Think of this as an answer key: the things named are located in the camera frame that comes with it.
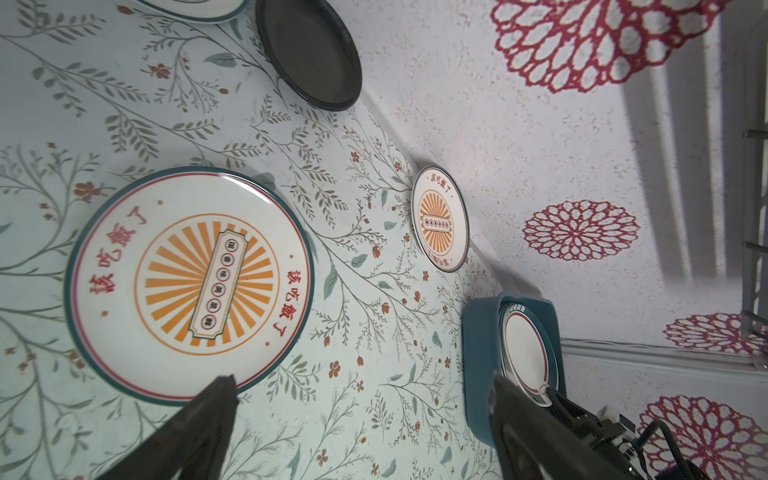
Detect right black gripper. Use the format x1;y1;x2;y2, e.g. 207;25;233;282
546;387;639;474

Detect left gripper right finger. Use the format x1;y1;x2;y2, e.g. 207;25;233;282
489;376;630;479

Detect grey wall shelf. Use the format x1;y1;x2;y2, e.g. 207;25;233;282
740;12;767;341

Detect white plate brown flower outline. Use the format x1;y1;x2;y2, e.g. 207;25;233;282
136;0;250;24

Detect small orange sunburst plate back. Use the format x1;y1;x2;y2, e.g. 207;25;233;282
411;165;470;273

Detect small black plate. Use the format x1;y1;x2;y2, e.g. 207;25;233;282
255;0;363;111

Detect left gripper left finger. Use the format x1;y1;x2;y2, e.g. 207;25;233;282
101;376;238;479

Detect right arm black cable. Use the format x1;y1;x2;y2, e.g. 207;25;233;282
635;419;715;480

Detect teal plastic bin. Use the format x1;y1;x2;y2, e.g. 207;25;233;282
462;293;567;446

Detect white plate green red rim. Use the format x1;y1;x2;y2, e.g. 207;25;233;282
500;302;560;408

